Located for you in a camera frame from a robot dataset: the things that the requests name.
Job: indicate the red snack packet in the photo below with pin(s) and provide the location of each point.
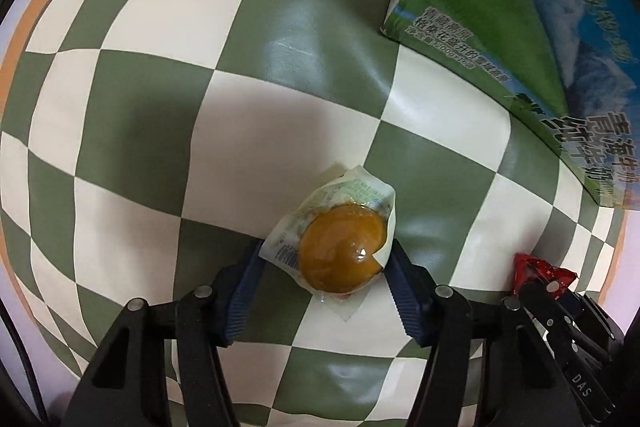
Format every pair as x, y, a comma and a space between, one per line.
532, 267

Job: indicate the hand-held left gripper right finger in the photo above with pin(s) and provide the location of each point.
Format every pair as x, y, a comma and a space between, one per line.
410, 302

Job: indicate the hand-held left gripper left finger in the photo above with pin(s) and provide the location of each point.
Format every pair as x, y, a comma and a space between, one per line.
242, 302

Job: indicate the green white checkered tablecloth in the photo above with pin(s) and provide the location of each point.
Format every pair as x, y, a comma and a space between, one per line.
150, 82

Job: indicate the braised egg packet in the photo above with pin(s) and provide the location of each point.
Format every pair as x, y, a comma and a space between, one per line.
340, 252

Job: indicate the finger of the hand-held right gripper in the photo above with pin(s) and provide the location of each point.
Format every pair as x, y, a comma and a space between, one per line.
570, 357
597, 332

